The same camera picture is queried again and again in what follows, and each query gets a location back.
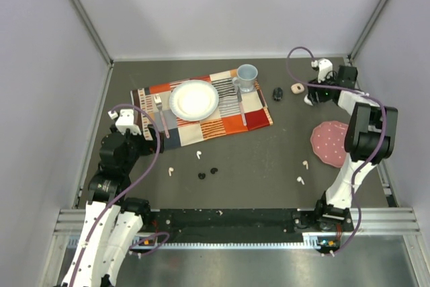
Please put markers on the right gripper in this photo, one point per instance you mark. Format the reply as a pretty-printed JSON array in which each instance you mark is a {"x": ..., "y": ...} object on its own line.
[{"x": 312, "y": 95}]

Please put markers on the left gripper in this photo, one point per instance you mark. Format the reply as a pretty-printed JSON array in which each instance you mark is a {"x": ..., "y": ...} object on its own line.
[{"x": 149, "y": 146}]

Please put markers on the white earbud charging case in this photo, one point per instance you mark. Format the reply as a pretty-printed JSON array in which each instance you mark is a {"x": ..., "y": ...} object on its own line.
[{"x": 307, "y": 101}]

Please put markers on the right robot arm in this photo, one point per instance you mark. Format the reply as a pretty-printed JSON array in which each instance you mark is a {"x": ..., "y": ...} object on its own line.
[{"x": 369, "y": 139}]

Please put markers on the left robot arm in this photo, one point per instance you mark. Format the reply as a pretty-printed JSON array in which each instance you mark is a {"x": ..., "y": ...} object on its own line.
[{"x": 111, "y": 218}]

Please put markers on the beige earbud case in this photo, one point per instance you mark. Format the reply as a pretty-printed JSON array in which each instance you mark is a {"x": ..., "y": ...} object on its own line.
[{"x": 297, "y": 88}]

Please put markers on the black earbud case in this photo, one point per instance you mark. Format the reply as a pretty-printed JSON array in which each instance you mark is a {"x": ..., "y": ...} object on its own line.
[{"x": 277, "y": 94}]

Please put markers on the pink dotted plate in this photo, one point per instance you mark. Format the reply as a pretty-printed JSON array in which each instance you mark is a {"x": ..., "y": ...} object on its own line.
[{"x": 327, "y": 141}]

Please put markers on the white paper plate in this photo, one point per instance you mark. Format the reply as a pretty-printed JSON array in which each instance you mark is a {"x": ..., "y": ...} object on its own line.
[{"x": 193, "y": 100}]

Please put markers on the light blue mug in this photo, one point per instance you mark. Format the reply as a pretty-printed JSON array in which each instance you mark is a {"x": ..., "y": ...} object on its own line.
[{"x": 245, "y": 78}]

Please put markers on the patchwork placemat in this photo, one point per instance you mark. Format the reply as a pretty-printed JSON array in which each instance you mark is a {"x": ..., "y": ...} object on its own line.
[{"x": 225, "y": 120}]

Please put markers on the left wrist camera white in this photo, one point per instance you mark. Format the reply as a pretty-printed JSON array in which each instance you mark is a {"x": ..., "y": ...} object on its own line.
[{"x": 125, "y": 122}]

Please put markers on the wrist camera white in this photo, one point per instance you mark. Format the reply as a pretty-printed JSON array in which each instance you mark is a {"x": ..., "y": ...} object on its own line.
[
  {"x": 323, "y": 66},
  {"x": 125, "y": 122}
]

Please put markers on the fork with pink handle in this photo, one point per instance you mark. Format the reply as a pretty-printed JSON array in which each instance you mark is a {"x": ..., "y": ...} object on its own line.
[{"x": 159, "y": 105}]

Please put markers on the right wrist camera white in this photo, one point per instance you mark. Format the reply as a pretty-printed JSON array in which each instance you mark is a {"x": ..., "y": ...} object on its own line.
[{"x": 323, "y": 66}]

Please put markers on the knife with pink handle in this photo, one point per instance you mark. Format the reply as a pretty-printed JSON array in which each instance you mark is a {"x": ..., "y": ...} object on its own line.
[{"x": 241, "y": 108}]

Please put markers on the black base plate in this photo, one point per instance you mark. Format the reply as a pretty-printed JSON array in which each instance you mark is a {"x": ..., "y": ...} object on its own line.
[{"x": 255, "y": 225}]

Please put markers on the aluminium frame rail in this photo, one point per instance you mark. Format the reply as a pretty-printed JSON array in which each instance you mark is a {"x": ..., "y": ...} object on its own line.
[{"x": 380, "y": 222}]

